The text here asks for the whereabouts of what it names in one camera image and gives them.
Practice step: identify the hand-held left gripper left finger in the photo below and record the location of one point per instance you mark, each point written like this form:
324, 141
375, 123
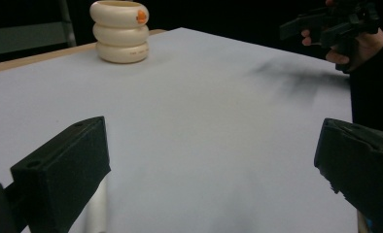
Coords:
63, 171

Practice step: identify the grey-green panel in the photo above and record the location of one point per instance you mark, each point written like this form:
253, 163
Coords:
24, 40

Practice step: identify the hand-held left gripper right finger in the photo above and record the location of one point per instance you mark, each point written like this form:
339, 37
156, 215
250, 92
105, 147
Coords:
364, 168

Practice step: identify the grey metal stand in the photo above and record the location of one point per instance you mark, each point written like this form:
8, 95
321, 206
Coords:
68, 22

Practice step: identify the white table cover sheet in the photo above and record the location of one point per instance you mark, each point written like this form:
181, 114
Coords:
192, 123

